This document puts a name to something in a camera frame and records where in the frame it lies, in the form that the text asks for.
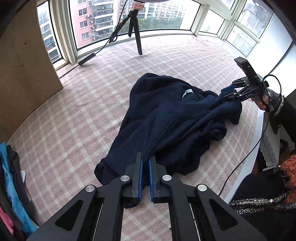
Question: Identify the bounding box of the pink garment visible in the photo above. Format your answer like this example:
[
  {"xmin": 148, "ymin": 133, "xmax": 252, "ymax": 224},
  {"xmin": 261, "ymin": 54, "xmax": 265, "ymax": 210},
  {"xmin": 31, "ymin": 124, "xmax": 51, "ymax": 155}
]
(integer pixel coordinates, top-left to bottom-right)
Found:
[{"xmin": 0, "ymin": 207, "xmax": 14, "ymax": 235}]

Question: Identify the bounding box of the wooden board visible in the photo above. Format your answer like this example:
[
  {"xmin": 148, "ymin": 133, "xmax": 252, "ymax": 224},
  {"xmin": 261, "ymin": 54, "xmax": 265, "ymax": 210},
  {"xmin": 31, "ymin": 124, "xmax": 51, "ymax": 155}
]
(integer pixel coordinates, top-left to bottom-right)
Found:
[{"xmin": 1, "ymin": 1, "xmax": 63, "ymax": 142}]

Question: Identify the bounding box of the person's right hand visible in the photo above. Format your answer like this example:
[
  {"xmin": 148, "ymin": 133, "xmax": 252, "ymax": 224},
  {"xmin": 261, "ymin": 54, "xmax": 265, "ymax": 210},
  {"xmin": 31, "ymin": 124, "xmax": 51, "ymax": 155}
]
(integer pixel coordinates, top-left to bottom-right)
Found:
[{"xmin": 251, "ymin": 94, "xmax": 270, "ymax": 112}]

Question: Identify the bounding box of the blue garment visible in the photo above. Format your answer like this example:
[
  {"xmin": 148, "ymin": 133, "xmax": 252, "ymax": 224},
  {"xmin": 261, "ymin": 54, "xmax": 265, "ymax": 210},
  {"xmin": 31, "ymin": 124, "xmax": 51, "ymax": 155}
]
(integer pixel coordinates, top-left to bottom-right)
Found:
[{"xmin": 1, "ymin": 142, "xmax": 38, "ymax": 235}]

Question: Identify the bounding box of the pink plaid bed cover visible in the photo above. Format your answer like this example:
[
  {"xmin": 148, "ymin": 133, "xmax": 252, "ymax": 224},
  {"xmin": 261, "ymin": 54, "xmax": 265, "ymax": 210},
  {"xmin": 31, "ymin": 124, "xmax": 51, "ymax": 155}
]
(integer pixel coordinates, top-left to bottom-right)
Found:
[{"xmin": 8, "ymin": 35, "xmax": 263, "ymax": 240}]

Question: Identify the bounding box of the black cable with adapter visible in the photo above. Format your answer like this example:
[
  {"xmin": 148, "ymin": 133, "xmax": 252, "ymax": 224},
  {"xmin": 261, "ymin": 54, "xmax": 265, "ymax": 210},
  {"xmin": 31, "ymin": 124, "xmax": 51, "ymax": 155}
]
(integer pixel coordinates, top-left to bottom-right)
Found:
[{"xmin": 59, "ymin": 0, "xmax": 129, "ymax": 79}]

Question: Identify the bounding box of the white lace cloth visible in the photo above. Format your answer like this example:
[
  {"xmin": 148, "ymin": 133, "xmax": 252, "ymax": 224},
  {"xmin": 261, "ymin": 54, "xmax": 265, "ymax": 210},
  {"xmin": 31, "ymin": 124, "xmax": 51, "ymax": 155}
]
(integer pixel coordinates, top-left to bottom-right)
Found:
[{"xmin": 259, "ymin": 113, "xmax": 280, "ymax": 171}]

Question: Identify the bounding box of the black tripod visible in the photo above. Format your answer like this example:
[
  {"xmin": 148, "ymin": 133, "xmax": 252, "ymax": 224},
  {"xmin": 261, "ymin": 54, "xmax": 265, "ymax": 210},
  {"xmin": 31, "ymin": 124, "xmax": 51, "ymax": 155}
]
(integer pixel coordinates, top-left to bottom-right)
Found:
[{"xmin": 108, "ymin": 1, "xmax": 142, "ymax": 55}]

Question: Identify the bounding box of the person's right forearm sleeve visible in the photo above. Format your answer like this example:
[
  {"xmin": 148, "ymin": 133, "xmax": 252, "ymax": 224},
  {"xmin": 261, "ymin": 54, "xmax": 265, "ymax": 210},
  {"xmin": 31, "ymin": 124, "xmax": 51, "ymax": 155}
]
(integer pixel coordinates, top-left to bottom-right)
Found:
[{"xmin": 267, "ymin": 89, "xmax": 295, "ymax": 138}]

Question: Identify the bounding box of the black garment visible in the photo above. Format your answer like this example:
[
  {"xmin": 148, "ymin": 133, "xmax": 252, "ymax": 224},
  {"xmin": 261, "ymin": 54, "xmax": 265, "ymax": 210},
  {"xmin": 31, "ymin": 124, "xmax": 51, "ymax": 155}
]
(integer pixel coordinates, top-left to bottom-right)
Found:
[{"xmin": 1, "ymin": 144, "xmax": 37, "ymax": 240}]

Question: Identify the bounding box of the navy blue sweatshirt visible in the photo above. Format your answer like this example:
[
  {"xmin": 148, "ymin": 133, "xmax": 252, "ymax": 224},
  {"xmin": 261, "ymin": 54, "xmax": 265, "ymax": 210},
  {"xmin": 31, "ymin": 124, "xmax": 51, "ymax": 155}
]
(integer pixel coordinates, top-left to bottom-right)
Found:
[{"xmin": 94, "ymin": 73, "xmax": 242, "ymax": 186}]

